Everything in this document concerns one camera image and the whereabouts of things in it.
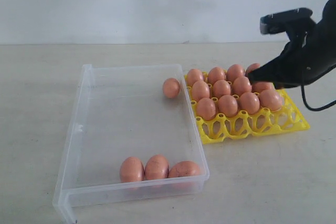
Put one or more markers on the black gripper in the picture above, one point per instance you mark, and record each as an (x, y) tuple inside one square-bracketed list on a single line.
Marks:
[(303, 65)]

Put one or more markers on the brown egg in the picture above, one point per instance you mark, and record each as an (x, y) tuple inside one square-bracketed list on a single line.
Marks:
[(251, 68), (200, 89), (184, 169), (249, 102), (270, 99), (193, 76), (206, 109), (171, 88), (131, 170), (215, 74), (234, 71), (221, 88), (157, 167), (228, 105), (241, 85), (261, 86)]

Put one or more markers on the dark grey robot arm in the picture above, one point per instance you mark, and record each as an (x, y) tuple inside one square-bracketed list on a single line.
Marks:
[(296, 37)]

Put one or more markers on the yellow plastic egg tray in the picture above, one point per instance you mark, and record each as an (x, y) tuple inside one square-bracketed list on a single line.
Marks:
[(288, 119)]

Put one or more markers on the clear plastic storage box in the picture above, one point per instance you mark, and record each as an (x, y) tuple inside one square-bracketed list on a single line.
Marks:
[(121, 112)]

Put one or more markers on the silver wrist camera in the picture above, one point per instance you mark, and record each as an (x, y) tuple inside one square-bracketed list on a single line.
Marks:
[(299, 18)]

